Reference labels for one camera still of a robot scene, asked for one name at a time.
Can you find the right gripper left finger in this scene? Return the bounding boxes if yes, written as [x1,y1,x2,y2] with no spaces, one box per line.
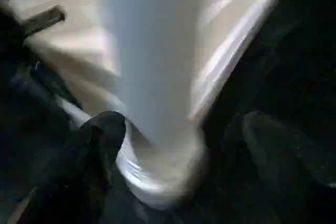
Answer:
[15,111,127,224]

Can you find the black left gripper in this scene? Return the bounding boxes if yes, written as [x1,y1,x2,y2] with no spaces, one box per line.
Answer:
[0,6,87,116]

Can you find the white plastic table leg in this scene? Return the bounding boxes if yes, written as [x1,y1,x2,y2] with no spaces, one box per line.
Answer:
[101,0,208,204]

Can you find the white plastic table top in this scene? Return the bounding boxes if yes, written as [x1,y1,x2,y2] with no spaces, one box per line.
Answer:
[7,0,302,209]

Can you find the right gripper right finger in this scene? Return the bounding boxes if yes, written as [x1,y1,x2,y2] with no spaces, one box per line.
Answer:
[241,111,336,224]

